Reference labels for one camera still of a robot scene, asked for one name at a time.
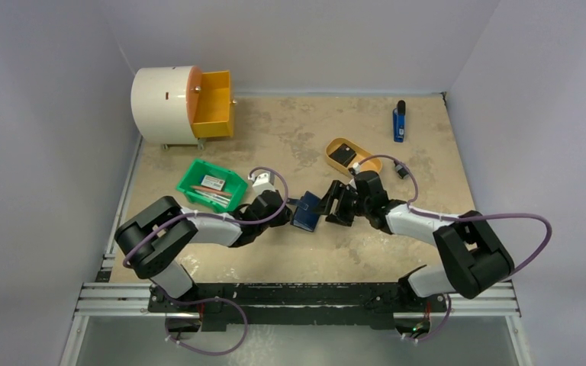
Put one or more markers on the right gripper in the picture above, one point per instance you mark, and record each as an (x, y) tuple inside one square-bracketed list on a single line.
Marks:
[(343, 203)]

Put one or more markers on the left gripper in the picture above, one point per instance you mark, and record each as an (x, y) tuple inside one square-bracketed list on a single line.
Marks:
[(282, 219)]

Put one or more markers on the blue leather card holder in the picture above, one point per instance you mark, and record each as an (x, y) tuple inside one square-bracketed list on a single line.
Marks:
[(304, 215)]

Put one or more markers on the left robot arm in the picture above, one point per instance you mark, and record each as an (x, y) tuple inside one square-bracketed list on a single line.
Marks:
[(153, 239)]

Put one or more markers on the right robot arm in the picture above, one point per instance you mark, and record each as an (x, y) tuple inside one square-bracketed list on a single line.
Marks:
[(472, 256)]

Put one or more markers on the green plastic bin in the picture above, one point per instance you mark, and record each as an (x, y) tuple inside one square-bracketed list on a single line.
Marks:
[(219, 201)]

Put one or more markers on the tan oval tray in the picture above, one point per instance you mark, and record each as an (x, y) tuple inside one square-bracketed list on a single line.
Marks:
[(374, 164)]

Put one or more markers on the small black cylinder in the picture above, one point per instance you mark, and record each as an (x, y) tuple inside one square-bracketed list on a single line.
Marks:
[(401, 170)]

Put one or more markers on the blue black stapler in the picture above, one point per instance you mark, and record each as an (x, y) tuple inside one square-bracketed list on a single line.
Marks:
[(398, 119)]

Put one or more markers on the orange drawer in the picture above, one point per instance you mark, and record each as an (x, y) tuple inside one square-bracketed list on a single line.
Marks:
[(214, 116)]

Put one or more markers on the white cylindrical drawer cabinet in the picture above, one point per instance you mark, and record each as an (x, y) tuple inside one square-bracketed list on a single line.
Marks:
[(164, 101)]

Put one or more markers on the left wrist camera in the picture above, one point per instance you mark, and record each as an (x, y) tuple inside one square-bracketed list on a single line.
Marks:
[(262, 182)]

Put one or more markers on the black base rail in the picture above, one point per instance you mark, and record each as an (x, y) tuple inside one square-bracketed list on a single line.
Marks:
[(376, 305)]

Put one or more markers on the aluminium frame rail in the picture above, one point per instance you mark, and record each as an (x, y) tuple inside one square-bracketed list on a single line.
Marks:
[(118, 299)]

